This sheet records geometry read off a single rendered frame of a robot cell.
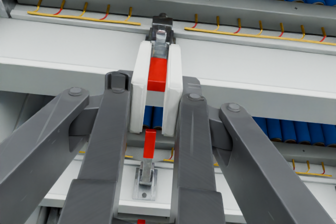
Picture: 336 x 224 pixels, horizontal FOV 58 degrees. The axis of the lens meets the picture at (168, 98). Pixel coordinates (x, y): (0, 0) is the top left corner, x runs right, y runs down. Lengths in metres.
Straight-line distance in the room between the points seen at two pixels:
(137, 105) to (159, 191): 0.26
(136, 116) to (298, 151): 0.32
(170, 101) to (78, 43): 0.15
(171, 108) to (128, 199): 0.26
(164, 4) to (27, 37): 0.12
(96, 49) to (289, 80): 0.17
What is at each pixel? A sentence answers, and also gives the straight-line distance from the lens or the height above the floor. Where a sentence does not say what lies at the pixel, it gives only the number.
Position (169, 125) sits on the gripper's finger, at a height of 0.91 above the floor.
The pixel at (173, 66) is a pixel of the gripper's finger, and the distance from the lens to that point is 0.17.
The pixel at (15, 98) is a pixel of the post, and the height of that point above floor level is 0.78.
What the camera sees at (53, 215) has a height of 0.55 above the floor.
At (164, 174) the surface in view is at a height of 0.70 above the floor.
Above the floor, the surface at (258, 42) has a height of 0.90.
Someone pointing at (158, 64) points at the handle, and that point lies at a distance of 0.21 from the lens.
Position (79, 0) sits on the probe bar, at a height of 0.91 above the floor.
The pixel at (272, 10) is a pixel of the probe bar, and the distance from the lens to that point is 0.31.
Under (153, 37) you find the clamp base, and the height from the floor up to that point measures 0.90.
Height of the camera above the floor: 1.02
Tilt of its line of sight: 37 degrees down
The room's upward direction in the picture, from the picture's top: 8 degrees clockwise
